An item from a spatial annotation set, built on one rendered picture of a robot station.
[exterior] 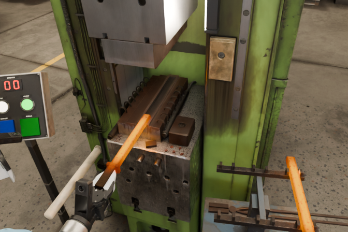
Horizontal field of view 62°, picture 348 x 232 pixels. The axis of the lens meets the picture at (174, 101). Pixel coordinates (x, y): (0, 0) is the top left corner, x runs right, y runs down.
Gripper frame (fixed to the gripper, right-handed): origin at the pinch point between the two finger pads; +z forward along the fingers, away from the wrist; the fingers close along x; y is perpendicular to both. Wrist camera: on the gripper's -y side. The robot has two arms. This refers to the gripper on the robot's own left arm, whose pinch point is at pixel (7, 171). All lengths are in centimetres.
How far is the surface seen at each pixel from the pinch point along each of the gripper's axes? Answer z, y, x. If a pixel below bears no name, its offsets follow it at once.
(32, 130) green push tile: -6.4, -15.8, -6.7
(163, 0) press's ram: -58, -52, 38
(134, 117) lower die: -5, -48, 20
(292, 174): -1, -64, 85
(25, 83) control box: -23.0, -22.6, -14.6
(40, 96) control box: -17.8, -24.4, -8.9
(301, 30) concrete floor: 94, -440, -34
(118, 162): -8.0, -25.6, 36.6
